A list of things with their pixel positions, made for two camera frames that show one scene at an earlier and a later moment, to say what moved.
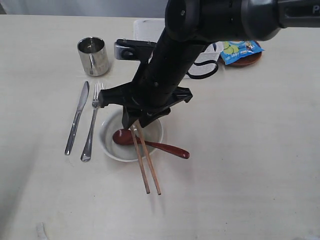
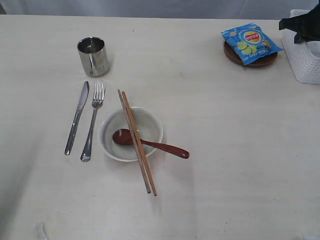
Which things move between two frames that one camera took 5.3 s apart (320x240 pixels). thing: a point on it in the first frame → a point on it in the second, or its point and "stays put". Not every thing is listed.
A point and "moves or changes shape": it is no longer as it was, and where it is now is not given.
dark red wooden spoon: x=124 y=137 stays put
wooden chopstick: x=152 y=166 → x=139 y=143
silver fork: x=86 y=155 stays put
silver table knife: x=74 y=125 stays put
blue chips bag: x=233 y=50 moves or changes shape
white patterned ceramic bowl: x=113 y=122 stays put
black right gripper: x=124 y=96 → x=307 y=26
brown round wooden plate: x=247 y=61 moves or changes shape
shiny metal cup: x=94 y=56 stays put
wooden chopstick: x=141 y=159 stays put
